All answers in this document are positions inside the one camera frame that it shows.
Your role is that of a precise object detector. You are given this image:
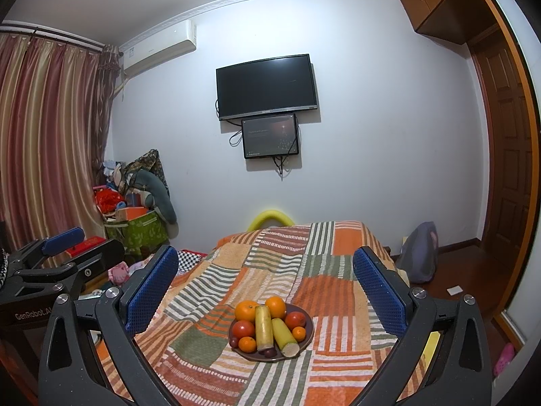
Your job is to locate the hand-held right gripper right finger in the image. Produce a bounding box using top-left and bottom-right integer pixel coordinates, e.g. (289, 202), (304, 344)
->
(353, 245), (493, 406)

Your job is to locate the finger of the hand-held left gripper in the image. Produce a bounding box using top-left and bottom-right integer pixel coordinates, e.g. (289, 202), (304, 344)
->
(8, 227), (85, 271)
(19, 238), (126, 302)

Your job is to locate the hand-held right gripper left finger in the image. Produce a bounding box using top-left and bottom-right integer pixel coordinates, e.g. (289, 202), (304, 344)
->
(38, 244), (180, 406)

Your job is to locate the dark purple plate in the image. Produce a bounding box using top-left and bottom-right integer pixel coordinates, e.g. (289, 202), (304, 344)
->
(228, 302), (315, 362)

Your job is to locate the large orange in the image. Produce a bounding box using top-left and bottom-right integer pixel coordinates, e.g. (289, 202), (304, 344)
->
(235, 300), (259, 322)
(265, 296), (287, 319)

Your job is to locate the red flat box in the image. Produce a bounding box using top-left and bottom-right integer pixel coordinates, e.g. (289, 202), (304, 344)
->
(65, 239), (106, 258)

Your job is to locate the pink toy figure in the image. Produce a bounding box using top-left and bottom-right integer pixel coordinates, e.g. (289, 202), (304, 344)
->
(108, 261), (132, 286)

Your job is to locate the checkered cloth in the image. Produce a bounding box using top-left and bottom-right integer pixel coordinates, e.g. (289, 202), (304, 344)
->
(175, 249), (209, 275)

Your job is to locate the striped patchwork blanket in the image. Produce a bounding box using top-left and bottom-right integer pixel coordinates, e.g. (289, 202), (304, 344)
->
(95, 221), (442, 406)

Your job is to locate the grey-blue bag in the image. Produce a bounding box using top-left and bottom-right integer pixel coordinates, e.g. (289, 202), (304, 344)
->
(397, 221), (440, 284)

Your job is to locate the red plastic bag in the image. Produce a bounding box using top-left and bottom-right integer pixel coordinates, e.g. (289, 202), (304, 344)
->
(94, 188), (127, 216)

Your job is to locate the orange cardboard box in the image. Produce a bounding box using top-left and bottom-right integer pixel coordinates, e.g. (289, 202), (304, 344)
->
(116, 207), (148, 223)

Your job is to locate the red tomato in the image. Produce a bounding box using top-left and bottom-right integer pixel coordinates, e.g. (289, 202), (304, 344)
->
(232, 320), (255, 340)
(284, 311), (307, 331)

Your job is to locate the grey-green plush toy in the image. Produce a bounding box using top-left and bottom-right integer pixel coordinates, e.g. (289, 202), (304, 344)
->
(131, 170), (178, 224)

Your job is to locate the striped red curtain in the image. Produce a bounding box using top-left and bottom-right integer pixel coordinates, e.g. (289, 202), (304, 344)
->
(0, 29), (121, 258)

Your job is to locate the patterned dark bag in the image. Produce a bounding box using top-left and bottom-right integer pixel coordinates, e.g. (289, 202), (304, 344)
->
(122, 149), (170, 197)

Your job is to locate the yellow banana-like fruit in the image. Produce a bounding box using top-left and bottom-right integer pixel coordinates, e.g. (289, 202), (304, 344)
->
(255, 305), (273, 352)

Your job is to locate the yellow foam tube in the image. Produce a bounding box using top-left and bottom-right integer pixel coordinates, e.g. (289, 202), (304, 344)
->
(247, 210), (297, 232)

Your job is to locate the pink slipper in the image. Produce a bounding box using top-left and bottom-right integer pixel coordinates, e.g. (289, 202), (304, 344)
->
(492, 342), (516, 377)

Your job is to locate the brown wooden door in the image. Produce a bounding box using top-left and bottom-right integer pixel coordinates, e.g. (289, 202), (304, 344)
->
(467, 25), (531, 258)

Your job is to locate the dark curtain rod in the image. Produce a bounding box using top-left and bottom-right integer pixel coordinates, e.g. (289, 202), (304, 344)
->
(0, 21), (123, 55)

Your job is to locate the white air conditioner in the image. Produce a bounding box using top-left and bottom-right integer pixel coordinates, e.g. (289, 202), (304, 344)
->
(120, 19), (198, 77)

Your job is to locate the black hanging cable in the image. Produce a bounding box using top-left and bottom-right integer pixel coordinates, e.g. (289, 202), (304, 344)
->
(273, 154), (292, 178)

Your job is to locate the black looped cable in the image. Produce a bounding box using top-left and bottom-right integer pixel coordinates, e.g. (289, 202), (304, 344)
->
(228, 120), (246, 146)

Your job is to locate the small wall monitor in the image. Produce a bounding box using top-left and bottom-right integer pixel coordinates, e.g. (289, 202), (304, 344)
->
(242, 113), (300, 160)

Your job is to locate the black wall television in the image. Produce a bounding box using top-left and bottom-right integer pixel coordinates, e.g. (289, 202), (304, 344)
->
(215, 53), (319, 122)

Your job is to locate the wooden wall cabinet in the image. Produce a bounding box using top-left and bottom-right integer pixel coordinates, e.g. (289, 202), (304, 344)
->
(399, 0), (478, 45)

